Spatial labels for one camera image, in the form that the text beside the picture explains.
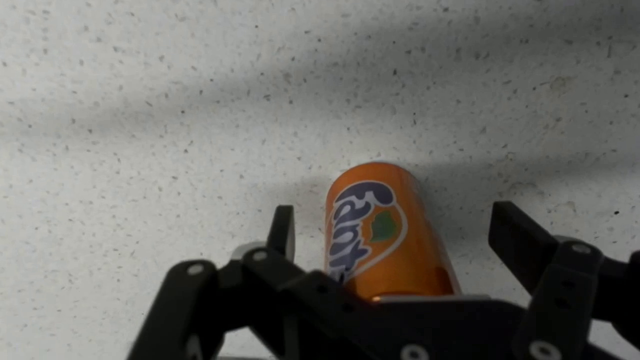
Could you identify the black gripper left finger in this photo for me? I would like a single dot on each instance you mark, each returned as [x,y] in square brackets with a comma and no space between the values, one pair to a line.
[295,315]

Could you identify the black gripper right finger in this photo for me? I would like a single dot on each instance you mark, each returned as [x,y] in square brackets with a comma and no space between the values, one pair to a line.
[570,285]

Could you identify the orange Fanta soda can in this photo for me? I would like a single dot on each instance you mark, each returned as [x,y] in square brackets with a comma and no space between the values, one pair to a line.
[378,236]

